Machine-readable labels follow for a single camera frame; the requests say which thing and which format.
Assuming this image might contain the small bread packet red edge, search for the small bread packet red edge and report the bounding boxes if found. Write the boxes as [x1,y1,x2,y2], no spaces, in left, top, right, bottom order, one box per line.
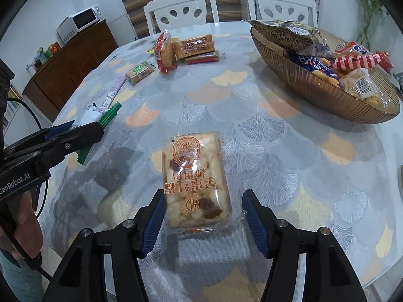
[155,31,179,72]

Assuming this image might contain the person's teal clothing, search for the person's teal clothing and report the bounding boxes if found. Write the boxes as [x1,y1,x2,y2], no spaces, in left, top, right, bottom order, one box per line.
[0,248,43,302]

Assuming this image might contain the orange biscuit packet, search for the orange biscuit packet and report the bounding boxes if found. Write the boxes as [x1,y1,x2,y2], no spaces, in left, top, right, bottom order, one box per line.
[251,20,335,61]

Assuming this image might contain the small pale biscuit packet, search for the small pale biscuit packet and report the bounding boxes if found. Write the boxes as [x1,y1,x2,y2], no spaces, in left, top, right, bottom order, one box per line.
[125,61,157,85]

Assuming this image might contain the white narrow cabinet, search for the white narrow cabinet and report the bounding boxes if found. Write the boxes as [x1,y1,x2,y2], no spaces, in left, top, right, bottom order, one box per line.
[105,5,139,41]

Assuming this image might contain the blue chips bag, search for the blue chips bag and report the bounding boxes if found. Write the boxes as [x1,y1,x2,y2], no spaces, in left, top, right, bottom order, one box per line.
[288,53,341,87]

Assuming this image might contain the pink stick packet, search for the pink stick packet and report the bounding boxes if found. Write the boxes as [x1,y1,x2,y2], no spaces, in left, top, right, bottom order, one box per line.
[100,75,127,111]

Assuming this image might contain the clear cracker bag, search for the clear cracker bag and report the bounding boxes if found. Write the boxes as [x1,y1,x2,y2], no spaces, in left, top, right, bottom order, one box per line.
[339,68,389,109]

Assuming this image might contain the large clear bag red label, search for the large clear bag red label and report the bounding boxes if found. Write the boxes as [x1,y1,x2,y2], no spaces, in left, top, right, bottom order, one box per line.
[333,40,394,73]

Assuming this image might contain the dried flower bouquet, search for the dried flower bouquet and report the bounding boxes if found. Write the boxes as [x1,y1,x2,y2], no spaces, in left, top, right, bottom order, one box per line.
[348,0,391,43]

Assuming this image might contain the brown biscuit packet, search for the brown biscuit packet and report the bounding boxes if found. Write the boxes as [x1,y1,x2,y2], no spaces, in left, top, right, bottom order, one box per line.
[173,34,216,60]

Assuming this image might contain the black cable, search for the black cable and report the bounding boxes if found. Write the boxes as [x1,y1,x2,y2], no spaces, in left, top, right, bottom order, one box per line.
[6,97,54,282]

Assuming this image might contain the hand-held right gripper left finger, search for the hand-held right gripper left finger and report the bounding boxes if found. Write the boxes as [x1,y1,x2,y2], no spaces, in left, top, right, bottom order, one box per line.
[42,189,166,302]

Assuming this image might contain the person's left forearm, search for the person's left forearm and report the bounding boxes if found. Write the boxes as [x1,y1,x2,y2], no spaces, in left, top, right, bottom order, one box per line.
[0,192,44,263]

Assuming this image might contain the red date cake packet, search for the red date cake packet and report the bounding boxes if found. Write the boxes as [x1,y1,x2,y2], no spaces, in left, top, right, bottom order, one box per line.
[161,131,244,235]

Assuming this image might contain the brown ribbed glass bowl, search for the brown ribbed glass bowl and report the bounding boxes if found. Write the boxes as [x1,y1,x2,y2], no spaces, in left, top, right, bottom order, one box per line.
[250,20,401,124]

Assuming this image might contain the red brown bar packet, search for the red brown bar packet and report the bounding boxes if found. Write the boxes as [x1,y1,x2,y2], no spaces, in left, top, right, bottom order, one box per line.
[184,52,221,65]

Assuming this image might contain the white microwave oven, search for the white microwave oven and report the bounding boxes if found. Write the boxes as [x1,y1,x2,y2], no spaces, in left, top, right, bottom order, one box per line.
[57,5,103,45]

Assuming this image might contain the brown wooden cabinet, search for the brown wooden cabinet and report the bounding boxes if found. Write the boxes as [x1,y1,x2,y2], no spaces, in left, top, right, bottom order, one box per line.
[23,19,119,123]

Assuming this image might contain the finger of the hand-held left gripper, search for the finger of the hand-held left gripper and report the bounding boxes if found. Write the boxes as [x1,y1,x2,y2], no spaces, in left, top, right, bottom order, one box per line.
[3,120,77,164]
[31,122,105,177]

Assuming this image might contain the green snack packet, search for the green snack packet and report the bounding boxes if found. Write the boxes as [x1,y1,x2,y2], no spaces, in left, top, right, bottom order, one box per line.
[77,101,123,166]

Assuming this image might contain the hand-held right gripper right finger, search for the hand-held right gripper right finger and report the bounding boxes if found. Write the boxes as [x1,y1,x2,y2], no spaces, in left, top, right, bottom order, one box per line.
[242,189,369,302]

